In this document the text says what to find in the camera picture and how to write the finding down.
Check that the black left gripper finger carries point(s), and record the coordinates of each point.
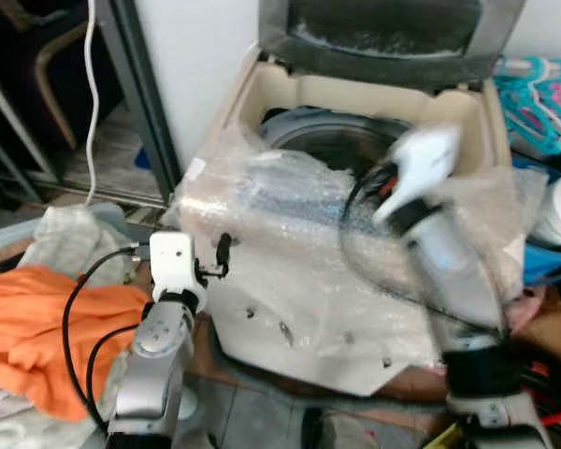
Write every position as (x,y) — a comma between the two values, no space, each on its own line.
(223,251)

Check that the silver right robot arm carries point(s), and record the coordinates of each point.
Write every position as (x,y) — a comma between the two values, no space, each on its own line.
(463,281)

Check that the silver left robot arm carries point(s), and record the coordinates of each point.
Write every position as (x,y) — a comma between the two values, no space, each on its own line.
(159,360)

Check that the beige top-loading washing machine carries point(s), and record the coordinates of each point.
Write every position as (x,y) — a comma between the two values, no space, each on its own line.
(290,103)

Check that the grey washing machine lid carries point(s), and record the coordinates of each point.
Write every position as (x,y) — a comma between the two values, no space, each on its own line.
(383,37)

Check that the teal and pink clothes hangers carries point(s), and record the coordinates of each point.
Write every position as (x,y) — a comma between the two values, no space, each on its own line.
(542,103)

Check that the pink clothes hanger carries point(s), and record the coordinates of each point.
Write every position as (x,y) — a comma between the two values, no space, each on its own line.
(524,313)

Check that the clear bubble wrap sheet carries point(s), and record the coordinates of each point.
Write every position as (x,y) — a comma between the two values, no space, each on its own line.
(290,234)

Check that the cream crumpled cloth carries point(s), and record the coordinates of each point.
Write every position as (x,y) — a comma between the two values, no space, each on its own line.
(70,241)

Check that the blue plastic basin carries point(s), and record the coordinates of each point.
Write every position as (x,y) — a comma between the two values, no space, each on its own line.
(542,264)

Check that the orange cloth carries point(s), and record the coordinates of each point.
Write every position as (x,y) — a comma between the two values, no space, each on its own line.
(28,327)

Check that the white patterned cloth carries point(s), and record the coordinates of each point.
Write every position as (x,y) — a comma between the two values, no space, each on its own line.
(19,426)

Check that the wooden chair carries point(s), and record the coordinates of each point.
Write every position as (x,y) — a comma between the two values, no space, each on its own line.
(51,65)

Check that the yellow plastic item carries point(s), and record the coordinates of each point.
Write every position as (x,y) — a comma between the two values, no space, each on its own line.
(444,437)

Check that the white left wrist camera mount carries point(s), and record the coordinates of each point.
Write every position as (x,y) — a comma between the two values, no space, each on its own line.
(171,260)

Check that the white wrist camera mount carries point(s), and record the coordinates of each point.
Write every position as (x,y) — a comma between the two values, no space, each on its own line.
(421,168)
(171,260)

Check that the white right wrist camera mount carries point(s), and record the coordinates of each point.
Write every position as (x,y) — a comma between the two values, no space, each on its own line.
(421,168)

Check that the grey sliding door frame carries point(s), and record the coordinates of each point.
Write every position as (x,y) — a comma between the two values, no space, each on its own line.
(140,94)

